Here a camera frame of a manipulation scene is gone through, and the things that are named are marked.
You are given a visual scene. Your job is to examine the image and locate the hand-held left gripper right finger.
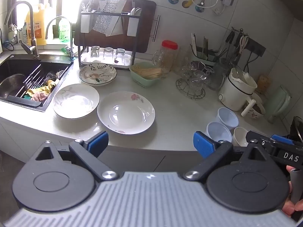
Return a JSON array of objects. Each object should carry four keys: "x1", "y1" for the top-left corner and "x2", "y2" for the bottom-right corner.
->
[{"x1": 184, "y1": 131, "x2": 272, "y2": 181}]

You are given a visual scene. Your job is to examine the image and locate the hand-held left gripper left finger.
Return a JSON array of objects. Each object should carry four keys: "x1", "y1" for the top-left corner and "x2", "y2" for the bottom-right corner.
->
[{"x1": 35, "y1": 131, "x2": 119, "y2": 181}]

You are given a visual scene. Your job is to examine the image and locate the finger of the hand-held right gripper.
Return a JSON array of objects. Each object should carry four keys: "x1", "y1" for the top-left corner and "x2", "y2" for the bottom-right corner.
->
[
  {"x1": 245, "y1": 130, "x2": 275, "y2": 147},
  {"x1": 271, "y1": 134, "x2": 303, "y2": 146}
]

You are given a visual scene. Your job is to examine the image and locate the white bowl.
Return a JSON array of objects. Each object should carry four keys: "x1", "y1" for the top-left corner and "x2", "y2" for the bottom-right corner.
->
[{"x1": 232, "y1": 126, "x2": 249, "y2": 147}]

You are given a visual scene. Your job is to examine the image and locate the light blue bowl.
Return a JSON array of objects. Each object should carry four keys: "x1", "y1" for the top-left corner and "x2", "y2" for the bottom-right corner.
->
[
  {"x1": 207, "y1": 122, "x2": 233, "y2": 145},
  {"x1": 216, "y1": 107, "x2": 239, "y2": 131}
]

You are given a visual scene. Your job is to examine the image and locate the white plate pink flower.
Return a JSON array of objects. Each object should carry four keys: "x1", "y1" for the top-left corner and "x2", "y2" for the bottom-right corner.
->
[{"x1": 97, "y1": 91, "x2": 156, "y2": 135}]

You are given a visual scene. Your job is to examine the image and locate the white plate grey floral print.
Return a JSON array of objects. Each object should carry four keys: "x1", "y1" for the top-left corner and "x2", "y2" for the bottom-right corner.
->
[{"x1": 52, "y1": 83, "x2": 100, "y2": 119}]

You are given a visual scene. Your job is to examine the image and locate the leaf patterned plate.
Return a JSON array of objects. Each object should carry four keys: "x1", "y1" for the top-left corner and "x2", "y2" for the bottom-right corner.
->
[{"x1": 79, "y1": 63, "x2": 117, "y2": 86}]

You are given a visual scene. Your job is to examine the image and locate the person's right hand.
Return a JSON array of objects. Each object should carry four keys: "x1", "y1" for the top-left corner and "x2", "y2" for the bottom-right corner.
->
[{"x1": 281, "y1": 166, "x2": 303, "y2": 218}]

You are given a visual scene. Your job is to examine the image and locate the black wok glass lid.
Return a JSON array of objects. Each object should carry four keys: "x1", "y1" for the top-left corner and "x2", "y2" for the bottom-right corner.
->
[{"x1": 288, "y1": 116, "x2": 303, "y2": 139}]

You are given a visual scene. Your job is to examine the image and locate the mint green kettle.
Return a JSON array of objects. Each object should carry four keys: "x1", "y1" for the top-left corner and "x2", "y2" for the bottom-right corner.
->
[{"x1": 264, "y1": 85, "x2": 291, "y2": 123}]

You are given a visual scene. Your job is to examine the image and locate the white electric cooker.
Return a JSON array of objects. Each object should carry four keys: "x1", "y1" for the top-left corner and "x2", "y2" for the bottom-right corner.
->
[{"x1": 218, "y1": 67, "x2": 258, "y2": 111}]

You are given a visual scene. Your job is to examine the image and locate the yellow sponge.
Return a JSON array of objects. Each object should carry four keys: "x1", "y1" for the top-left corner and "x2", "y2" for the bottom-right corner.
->
[{"x1": 257, "y1": 75, "x2": 271, "y2": 93}]

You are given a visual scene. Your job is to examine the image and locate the cluster of clear glasses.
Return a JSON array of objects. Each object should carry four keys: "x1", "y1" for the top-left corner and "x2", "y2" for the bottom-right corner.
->
[{"x1": 179, "y1": 57, "x2": 215, "y2": 95}]

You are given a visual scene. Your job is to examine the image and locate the tall glass pitcher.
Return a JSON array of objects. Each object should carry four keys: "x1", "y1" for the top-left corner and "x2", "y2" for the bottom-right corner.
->
[{"x1": 209, "y1": 59, "x2": 231, "y2": 90}]

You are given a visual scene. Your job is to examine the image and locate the pink sponge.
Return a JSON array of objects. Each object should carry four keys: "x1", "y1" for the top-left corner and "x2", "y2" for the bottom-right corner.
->
[{"x1": 31, "y1": 91, "x2": 49, "y2": 102}]

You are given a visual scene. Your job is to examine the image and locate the yellow cloth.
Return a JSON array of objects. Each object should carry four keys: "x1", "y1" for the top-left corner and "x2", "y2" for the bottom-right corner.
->
[{"x1": 28, "y1": 79, "x2": 59, "y2": 95}]

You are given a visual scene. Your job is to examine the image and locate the green plastic basket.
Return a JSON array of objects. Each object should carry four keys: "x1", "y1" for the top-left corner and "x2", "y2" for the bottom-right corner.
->
[{"x1": 129, "y1": 62, "x2": 166, "y2": 88}]

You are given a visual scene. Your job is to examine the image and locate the white drip tray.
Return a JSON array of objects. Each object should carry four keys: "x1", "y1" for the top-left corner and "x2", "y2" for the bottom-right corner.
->
[{"x1": 80, "y1": 48, "x2": 133, "y2": 69}]

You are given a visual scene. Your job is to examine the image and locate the green chopstick holder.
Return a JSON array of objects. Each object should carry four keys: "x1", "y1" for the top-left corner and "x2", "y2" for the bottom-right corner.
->
[{"x1": 191, "y1": 48, "x2": 220, "y2": 64}]

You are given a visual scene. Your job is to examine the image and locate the dried noodles bundle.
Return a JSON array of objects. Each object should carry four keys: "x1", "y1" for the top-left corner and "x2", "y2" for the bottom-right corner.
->
[{"x1": 131, "y1": 66, "x2": 166, "y2": 79}]

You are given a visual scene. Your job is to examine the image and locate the black sink drain rack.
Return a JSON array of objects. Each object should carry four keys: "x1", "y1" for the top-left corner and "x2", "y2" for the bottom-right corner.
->
[{"x1": 16, "y1": 63, "x2": 71, "y2": 107}]

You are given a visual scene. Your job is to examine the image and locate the glass jar red lid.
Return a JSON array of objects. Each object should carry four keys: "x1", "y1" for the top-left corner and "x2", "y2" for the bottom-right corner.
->
[{"x1": 159, "y1": 40, "x2": 178, "y2": 72}]

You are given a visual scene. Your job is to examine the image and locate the hanging scissors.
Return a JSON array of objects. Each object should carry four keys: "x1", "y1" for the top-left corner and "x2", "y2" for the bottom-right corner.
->
[{"x1": 238, "y1": 35, "x2": 249, "y2": 54}]

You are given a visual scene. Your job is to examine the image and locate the clear glass mug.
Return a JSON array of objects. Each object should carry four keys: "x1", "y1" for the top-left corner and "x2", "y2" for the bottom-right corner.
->
[{"x1": 152, "y1": 50, "x2": 164, "y2": 68}]

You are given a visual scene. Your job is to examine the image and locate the black hanging utensils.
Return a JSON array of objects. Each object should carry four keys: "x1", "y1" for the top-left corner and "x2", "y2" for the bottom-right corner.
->
[{"x1": 225, "y1": 31, "x2": 241, "y2": 50}]

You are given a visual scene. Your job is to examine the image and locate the steel pot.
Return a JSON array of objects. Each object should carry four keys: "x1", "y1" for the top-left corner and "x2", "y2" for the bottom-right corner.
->
[{"x1": 0, "y1": 74, "x2": 26, "y2": 100}]

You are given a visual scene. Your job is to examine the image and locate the small steel faucet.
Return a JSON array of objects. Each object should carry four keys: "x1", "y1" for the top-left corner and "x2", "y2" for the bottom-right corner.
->
[{"x1": 45, "y1": 16, "x2": 75, "y2": 61}]

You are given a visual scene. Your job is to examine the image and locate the black kitchen sink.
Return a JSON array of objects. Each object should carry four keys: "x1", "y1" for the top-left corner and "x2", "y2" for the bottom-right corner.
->
[{"x1": 0, "y1": 54, "x2": 74, "y2": 113}]

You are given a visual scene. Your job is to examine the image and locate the green bottle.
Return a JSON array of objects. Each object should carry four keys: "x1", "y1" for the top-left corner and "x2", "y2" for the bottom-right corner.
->
[{"x1": 58, "y1": 16, "x2": 73, "y2": 40}]

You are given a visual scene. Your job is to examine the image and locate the white utensil holder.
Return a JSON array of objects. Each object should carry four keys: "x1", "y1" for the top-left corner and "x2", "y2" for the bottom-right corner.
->
[
  {"x1": 127, "y1": 16, "x2": 139, "y2": 36},
  {"x1": 80, "y1": 12, "x2": 96, "y2": 33}
]

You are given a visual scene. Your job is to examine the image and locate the tall steel faucet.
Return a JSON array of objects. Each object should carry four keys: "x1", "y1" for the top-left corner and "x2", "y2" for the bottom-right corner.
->
[{"x1": 5, "y1": 1, "x2": 40, "y2": 59}]

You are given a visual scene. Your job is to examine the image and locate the patterned hanging cloth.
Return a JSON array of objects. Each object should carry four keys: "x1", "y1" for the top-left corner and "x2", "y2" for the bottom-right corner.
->
[{"x1": 92, "y1": 0, "x2": 127, "y2": 37}]

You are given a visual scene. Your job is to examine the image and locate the dark brown cutting board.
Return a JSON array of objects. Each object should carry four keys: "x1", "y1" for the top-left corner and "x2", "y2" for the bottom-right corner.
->
[{"x1": 74, "y1": 0, "x2": 161, "y2": 52}]

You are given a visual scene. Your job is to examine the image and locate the black metal dish rack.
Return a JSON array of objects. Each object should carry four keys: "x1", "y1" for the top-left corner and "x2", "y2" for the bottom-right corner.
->
[{"x1": 76, "y1": 0, "x2": 138, "y2": 68}]

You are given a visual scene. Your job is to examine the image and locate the orange detergent jug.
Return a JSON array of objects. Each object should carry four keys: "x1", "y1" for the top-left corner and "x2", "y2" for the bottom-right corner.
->
[{"x1": 26, "y1": 3, "x2": 48, "y2": 46}]

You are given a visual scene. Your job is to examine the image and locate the round wire rack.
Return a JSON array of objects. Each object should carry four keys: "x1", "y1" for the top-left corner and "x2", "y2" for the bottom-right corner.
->
[{"x1": 176, "y1": 61, "x2": 215, "y2": 100}]

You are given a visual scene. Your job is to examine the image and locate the black power cord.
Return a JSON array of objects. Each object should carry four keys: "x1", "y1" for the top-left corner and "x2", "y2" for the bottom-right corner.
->
[{"x1": 244, "y1": 52, "x2": 252, "y2": 74}]

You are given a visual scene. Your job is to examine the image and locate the black wall hook rail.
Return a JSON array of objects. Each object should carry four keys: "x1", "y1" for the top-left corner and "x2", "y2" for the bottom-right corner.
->
[{"x1": 231, "y1": 27, "x2": 267, "y2": 57}]

